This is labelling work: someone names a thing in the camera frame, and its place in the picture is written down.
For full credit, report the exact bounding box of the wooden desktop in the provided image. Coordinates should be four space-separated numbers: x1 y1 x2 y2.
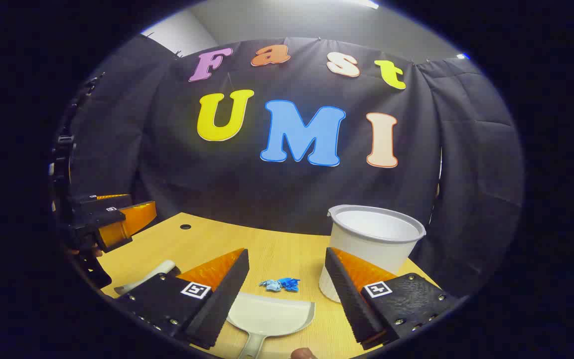
95 212 442 359

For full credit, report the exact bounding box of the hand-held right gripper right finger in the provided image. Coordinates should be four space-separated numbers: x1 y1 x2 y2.
324 247 460 351

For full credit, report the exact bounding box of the white plastic garbage bin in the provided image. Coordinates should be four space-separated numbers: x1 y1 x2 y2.
318 204 427 303

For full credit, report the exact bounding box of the small white broom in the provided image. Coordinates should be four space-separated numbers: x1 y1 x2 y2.
114 259 180 296

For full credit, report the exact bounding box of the small grey dustpan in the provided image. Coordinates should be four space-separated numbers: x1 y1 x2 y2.
226 292 316 359

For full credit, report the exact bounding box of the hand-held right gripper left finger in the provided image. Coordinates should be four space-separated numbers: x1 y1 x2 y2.
115 248 250 351

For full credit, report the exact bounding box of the black backdrop cloth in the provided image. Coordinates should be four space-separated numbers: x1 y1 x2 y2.
60 36 525 300

